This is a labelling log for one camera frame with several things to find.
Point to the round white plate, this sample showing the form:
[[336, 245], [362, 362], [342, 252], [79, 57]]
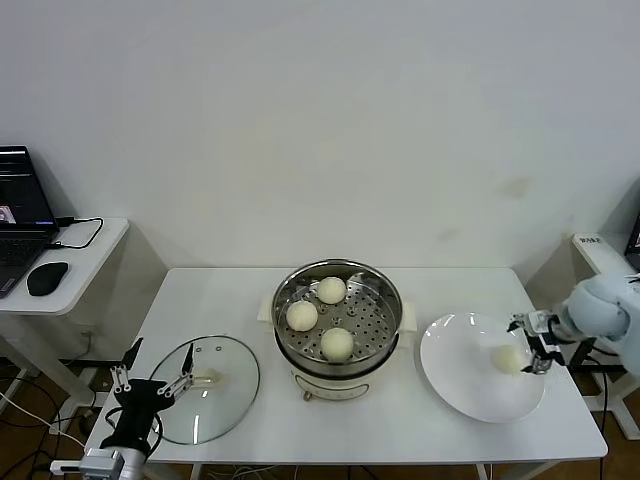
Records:
[[460, 360]]

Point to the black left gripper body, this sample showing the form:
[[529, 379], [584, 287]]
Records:
[[137, 405]]

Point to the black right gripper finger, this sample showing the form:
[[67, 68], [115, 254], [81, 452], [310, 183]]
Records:
[[539, 368], [517, 321]]

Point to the white side table with laptop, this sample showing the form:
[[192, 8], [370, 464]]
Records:
[[85, 270]]

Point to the cream electric cooker pot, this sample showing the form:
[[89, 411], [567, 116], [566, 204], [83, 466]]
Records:
[[340, 387]]

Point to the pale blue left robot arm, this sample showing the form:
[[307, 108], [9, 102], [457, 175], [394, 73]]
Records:
[[136, 462]]

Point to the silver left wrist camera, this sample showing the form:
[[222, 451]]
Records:
[[101, 461]]

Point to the white steamed baozi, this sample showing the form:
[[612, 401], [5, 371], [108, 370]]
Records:
[[507, 359], [336, 344], [302, 316], [331, 291]]

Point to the round glass pot lid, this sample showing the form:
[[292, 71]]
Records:
[[235, 380]]

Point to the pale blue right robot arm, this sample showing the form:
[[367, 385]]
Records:
[[600, 310]]

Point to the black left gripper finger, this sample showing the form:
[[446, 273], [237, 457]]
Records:
[[121, 377], [186, 377]]

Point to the white wall socket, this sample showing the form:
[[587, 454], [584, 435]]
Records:
[[90, 330]]

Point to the white side table with label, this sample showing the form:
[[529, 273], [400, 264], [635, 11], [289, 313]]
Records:
[[595, 255]]

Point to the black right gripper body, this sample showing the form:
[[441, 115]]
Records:
[[547, 347]]

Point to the perforated stainless steamer basket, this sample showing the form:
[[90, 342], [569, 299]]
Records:
[[365, 325]]

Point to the black computer mouse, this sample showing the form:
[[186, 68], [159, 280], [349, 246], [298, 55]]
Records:
[[47, 278]]

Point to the black open laptop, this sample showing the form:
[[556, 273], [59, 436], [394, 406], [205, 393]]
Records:
[[20, 250]]

